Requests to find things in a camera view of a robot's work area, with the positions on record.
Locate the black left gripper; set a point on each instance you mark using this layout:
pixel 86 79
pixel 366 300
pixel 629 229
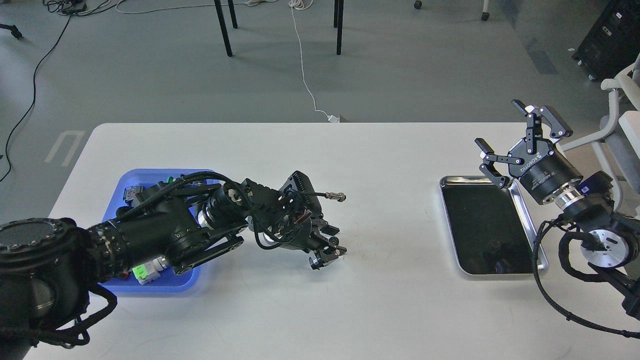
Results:
pixel 306 232

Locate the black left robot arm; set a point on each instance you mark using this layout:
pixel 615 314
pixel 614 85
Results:
pixel 52 270

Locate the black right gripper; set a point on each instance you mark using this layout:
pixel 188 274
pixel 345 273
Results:
pixel 535 162

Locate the black equipment case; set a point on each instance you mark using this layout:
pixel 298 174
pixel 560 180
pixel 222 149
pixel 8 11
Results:
pixel 613 42

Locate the white office chair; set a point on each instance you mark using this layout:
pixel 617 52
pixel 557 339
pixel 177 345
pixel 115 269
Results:
pixel 615 146

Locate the green silver connector part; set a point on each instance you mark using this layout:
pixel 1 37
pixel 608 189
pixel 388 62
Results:
pixel 150 271

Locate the black red electronic module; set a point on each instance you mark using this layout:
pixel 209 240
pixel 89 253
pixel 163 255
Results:
pixel 131 195

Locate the metal tray with black mat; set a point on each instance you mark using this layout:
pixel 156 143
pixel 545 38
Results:
pixel 491 230

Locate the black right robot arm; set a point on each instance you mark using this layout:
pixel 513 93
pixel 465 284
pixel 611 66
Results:
pixel 597 240

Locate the black table leg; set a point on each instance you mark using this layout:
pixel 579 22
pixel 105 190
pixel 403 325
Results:
pixel 222 23
pixel 338 20

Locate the black table leg right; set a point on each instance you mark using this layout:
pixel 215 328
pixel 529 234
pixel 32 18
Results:
pixel 338 20

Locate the black table leg left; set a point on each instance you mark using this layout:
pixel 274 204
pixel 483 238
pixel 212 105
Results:
pixel 222 23

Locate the blue plastic tray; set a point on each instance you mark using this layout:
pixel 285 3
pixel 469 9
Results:
pixel 168 281

